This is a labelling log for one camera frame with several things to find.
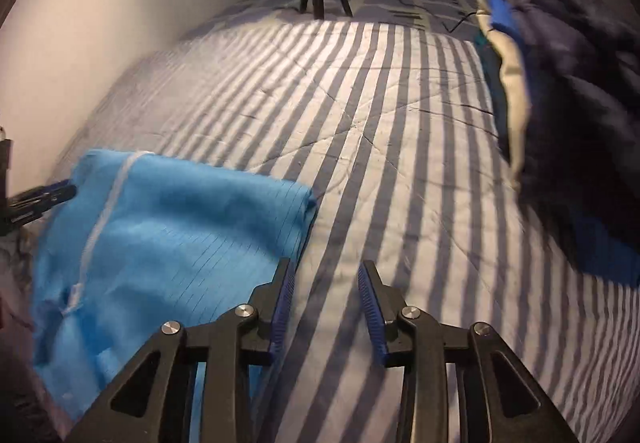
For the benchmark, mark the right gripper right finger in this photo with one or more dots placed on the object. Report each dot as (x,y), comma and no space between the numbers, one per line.
(499,399)

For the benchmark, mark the blue patchwork bed sheet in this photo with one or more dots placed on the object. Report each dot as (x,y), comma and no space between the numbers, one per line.
(454,17)

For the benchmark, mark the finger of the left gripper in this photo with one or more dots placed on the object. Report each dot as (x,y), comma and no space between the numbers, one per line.
(38,200)

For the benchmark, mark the blue white striped quilt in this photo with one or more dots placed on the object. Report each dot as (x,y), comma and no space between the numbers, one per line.
(391,128)

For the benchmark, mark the cream folded garment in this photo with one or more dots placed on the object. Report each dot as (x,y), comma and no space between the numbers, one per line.
(512,75)

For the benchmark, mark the royal blue folded garment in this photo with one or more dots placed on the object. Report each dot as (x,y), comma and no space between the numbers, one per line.
(502,20)

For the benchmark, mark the light blue zip garment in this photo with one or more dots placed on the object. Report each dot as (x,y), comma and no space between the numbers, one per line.
(146,240)

